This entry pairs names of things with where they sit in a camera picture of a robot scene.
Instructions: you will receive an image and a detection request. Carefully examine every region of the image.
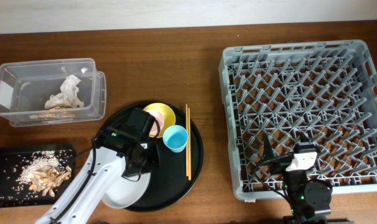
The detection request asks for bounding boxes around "grey round plate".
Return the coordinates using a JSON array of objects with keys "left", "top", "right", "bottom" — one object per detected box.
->
[{"left": 101, "top": 173, "right": 151, "bottom": 209}]

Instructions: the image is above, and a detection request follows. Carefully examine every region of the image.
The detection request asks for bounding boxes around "light blue cup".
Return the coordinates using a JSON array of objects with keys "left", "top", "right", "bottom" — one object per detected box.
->
[{"left": 162, "top": 125, "right": 187, "bottom": 153}]

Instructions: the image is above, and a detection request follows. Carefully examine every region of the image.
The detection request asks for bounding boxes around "gold snack wrapper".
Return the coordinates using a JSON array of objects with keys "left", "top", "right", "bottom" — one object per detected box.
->
[{"left": 29, "top": 106, "right": 75, "bottom": 119}]

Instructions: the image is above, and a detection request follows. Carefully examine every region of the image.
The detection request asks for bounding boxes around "white tissue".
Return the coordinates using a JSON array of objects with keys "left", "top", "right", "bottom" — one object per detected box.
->
[{"left": 45, "top": 75, "right": 84, "bottom": 110}]

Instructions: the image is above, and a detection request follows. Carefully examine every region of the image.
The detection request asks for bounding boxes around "white rice pile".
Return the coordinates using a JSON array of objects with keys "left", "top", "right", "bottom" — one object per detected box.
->
[{"left": 0, "top": 150, "right": 73, "bottom": 203}]

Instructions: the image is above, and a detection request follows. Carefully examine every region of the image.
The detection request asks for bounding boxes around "peanut shells pile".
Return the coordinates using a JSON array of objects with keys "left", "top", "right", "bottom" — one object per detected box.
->
[{"left": 27, "top": 166, "right": 72, "bottom": 197}]

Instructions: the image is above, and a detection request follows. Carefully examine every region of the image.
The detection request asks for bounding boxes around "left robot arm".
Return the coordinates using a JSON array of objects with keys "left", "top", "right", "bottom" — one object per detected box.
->
[{"left": 37, "top": 108, "right": 159, "bottom": 223}]

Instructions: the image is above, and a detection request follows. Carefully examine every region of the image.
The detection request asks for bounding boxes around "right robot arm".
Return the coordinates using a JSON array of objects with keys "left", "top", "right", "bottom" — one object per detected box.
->
[{"left": 259, "top": 133, "right": 333, "bottom": 223}]

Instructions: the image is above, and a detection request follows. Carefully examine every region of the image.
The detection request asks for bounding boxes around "grey dishwasher rack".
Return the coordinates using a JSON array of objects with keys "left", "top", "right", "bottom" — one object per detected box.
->
[{"left": 219, "top": 40, "right": 377, "bottom": 202}]

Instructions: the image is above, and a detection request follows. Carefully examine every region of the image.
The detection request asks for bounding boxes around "pink cup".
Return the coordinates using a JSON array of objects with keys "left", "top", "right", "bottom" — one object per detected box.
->
[{"left": 147, "top": 110, "right": 164, "bottom": 138}]

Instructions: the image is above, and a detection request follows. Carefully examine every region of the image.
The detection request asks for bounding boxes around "round black serving tray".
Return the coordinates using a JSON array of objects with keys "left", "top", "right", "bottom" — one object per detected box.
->
[{"left": 95, "top": 100, "right": 205, "bottom": 213}]

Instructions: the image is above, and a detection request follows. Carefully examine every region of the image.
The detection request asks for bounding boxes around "yellow saucer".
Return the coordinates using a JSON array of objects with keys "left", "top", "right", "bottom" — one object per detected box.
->
[{"left": 144, "top": 103, "right": 176, "bottom": 131}]

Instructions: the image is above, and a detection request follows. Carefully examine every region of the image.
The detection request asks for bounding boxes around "right wooden chopstick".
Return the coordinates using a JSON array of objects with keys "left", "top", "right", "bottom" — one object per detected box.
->
[{"left": 187, "top": 107, "right": 192, "bottom": 181}]

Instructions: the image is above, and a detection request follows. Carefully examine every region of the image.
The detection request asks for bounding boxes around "wooden chopstick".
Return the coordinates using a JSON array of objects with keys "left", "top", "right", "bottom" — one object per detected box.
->
[
  {"left": 187, "top": 107, "right": 192, "bottom": 181},
  {"left": 185, "top": 104, "right": 189, "bottom": 177}
]

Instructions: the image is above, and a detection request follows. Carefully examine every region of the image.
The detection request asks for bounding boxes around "left wooden chopstick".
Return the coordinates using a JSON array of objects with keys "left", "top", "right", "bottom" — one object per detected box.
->
[{"left": 185, "top": 104, "right": 189, "bottom": 177}]

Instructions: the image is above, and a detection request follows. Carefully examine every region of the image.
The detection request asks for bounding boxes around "black rectangular tray bin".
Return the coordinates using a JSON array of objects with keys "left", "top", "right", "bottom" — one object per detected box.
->
[{"left": 0, "top": 144, "right": 76, "bottom": 208}]

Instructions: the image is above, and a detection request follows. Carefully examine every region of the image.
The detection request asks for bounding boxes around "clear plastic bin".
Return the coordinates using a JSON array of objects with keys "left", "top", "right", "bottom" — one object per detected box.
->
[{"left": 0, "top": 58, "right": 106, "bottom": 127}]

